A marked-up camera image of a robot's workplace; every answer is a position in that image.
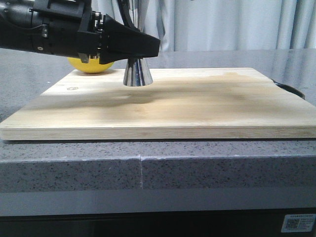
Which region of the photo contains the yellow lemon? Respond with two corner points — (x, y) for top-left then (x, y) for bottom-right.
(67, 57), (114, 74)

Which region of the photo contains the white QR code sticker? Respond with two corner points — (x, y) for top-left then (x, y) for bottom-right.
(281, 214), (316, 233)

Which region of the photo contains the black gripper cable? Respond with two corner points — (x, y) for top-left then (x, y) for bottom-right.
(116, 0), (139, 30)

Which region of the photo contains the grey curtain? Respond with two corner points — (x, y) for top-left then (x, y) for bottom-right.
(91, 0), (316, 52)

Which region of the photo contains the steel double jigger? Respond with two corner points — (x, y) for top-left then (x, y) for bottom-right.
(122, 0), (153, 88)

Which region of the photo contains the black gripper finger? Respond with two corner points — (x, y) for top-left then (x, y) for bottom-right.
(99, 14), (160, 64)

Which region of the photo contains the black board handle strap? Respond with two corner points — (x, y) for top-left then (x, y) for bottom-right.
(271, 79), (306, 100)

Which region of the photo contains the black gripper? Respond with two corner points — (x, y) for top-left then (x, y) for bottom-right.
(0, 0), (102, 63)

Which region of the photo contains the wooden cutting board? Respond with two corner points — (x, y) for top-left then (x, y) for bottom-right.
(0, 68), (316, 140)

